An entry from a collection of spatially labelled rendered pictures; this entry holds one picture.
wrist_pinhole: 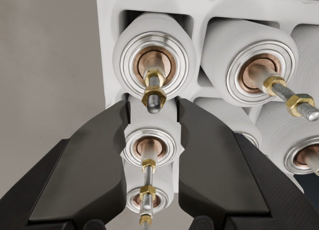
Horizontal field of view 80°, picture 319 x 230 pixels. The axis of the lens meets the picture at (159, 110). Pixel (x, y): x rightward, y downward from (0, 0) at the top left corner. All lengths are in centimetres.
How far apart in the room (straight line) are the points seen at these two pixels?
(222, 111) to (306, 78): 11
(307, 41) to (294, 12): 4
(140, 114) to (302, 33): 25
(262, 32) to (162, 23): 10
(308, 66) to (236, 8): 11
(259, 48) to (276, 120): 15
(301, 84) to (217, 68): 12
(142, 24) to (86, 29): 29
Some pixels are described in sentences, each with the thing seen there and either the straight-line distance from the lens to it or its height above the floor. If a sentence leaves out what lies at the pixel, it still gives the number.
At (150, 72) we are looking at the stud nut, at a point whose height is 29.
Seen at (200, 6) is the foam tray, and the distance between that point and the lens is 28.
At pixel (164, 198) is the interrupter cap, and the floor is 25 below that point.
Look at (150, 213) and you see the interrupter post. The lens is 34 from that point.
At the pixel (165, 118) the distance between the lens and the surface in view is 26.
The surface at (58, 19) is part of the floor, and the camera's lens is 50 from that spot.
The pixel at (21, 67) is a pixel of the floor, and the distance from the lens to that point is 58.
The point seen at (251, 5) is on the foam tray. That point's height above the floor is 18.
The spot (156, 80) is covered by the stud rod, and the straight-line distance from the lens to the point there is 17.
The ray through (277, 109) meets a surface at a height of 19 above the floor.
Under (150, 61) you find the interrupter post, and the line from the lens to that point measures 20.
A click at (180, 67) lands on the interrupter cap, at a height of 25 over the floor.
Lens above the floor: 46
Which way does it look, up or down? 59 degrees down
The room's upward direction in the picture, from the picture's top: 178 degrees clockwise
